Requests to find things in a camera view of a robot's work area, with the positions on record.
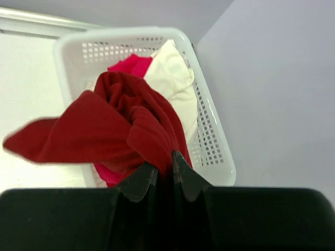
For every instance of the pink t shirt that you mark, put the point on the pink t shirt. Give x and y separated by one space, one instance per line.
137 66

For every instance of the cream white t shirt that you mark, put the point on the cream white t shirt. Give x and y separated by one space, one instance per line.
169 75

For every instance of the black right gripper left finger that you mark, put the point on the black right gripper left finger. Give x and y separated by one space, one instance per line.
134 211

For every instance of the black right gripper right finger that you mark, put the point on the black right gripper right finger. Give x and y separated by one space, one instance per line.
194 207

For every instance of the dark red t shirt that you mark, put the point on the dark red t shirt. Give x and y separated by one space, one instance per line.
118 126

